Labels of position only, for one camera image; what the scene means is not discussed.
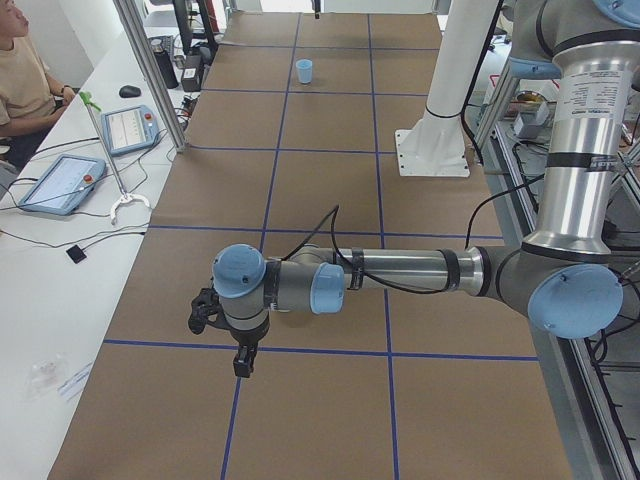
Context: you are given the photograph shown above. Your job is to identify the light blue plastic cup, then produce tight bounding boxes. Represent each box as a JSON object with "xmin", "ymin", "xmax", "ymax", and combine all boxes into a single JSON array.
[{"xmin": 295, "ymin": 58, "xmax": 313, "ymax": 85}]

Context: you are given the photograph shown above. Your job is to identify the aluminium frame post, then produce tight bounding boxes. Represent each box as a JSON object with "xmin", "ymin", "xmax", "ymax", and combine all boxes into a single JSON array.
[{"xmin": 113, "ymin": 0, "xmax": 186, "ymax": 153}]

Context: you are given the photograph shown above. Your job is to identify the black box with white label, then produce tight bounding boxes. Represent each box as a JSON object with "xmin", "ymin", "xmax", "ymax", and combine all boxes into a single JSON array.
[{"xmin": 181, "ymin": 53, "xmax": 205, "ymax": 93}]

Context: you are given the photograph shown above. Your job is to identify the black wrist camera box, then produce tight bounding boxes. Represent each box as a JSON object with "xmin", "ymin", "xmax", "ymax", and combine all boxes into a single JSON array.
[{"xmin": 233, "ymin": 343, "xmax": 258, "ymax": 378}]

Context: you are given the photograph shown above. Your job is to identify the seated person in beige shirt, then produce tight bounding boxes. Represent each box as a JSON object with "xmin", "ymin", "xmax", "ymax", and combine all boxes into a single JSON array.
[{"xmin": 1, "ymin": 1, "xmax": 75, "ymax": 170}]

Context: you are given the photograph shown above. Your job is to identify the far blue teach pendant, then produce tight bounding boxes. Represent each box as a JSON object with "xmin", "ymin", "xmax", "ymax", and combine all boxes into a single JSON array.
[{"xmin": 100, "ymin": 105, "xmax": 160, "ymax": 156}]

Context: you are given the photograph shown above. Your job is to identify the small black device on table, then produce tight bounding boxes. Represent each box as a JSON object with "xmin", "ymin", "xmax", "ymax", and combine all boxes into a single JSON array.
[{"xmin": 66, "ymin": 245, "xmax": 87, "ymax": 264}]

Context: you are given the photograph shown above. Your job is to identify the blue teach pendant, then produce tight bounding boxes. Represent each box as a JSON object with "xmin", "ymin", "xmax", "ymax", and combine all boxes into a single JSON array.
[
  {"xmin": 100, "ymin": 105, "xmax": 160, "ymax": 156},
  {"xmin": 18, "ymin": 154, "xmax": 106, "ymax": 216}
]

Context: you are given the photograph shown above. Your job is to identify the near blue teach pendant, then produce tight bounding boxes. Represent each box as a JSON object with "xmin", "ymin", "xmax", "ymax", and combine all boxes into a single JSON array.
[{"xmin": 18, "ymin": 154, "xmax": 106, "ymax": 216}]

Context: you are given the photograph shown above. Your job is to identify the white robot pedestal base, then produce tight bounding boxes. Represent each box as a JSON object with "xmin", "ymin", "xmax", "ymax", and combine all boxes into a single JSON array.
[{"xmin": 395, "ymin": 0, "xmax": 500, "ymax": 178}]

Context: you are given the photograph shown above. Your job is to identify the black insulated water bottle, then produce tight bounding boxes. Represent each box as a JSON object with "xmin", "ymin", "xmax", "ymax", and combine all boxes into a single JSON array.
[{"xmin": 150, "ymin": 38, "xmax": 179, "ymax": 89}]

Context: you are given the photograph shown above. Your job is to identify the black computer mouse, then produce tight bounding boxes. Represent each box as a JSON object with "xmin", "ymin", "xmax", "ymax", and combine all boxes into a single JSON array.
[{"xmin": 118, "ymin": 85, "xmax": 141, "ymax": 99}]

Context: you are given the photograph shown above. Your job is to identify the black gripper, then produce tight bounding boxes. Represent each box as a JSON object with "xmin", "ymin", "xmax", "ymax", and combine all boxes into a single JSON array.
[{"xmin": 188, "ymin": 288, "xmax": 225, "ymax": 335}]

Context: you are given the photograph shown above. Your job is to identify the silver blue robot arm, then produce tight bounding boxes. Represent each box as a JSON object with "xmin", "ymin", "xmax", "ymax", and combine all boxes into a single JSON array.
[{"xmin": 188, "ymin": 1, "xmax": 639, "ymax": 354}]

